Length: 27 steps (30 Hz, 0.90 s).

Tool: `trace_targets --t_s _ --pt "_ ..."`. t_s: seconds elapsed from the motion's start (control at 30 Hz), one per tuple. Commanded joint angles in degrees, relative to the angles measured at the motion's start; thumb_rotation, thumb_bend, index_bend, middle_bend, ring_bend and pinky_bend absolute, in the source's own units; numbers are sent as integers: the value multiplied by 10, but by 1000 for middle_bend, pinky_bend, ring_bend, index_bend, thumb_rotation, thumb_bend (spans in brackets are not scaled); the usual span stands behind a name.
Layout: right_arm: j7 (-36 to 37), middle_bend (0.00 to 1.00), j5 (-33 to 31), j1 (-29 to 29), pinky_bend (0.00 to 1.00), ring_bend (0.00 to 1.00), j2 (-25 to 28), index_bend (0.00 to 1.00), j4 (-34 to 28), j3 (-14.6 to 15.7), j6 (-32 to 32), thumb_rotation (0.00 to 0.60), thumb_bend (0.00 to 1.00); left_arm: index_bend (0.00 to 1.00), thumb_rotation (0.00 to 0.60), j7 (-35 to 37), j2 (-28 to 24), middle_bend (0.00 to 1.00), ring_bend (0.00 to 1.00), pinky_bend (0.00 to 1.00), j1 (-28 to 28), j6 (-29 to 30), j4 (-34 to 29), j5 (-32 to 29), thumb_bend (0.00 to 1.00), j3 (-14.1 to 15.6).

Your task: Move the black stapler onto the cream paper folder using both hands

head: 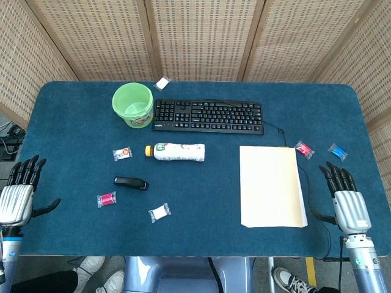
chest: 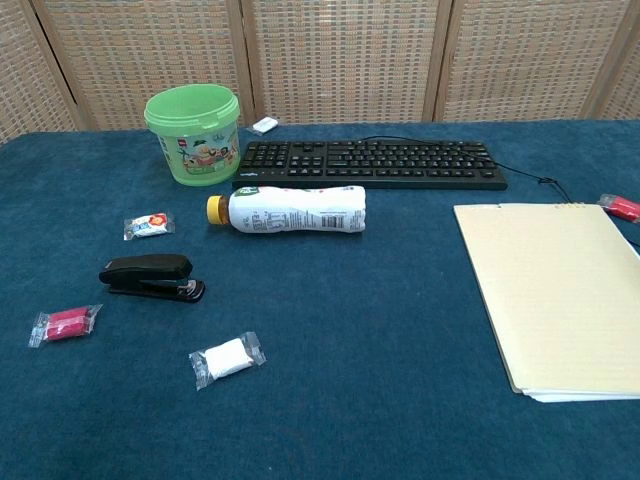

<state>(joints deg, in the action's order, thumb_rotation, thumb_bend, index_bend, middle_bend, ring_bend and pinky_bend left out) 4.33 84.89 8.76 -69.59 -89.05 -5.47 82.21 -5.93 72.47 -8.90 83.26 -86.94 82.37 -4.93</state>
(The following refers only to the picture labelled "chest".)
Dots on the black stapler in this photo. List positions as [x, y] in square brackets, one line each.
[150, 267]

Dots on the white drink bottle yellow cap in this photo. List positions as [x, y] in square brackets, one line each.
[295, 210]

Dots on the black computer keyboard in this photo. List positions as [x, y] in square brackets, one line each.
[370, 167]

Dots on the blue felt table cloth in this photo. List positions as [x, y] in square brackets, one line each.
[350, 325]

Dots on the small white wrapped candy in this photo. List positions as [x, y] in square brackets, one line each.
[263, 124]

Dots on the large white wrapped candy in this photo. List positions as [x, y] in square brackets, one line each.
[227, 359]

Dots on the green plastic toy bucket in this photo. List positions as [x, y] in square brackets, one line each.
[192, 130]

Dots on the white printed wrapped candy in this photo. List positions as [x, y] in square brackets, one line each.
[149, 226]

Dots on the woven wooden folding screen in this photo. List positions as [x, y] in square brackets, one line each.
[340, 60]

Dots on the yellow spiral notepad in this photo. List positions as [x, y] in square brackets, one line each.
[550, 295]

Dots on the pink wrapped candy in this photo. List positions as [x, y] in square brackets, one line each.
[65, 325]

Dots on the red wrapped candy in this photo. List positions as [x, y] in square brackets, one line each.
[622, 207]

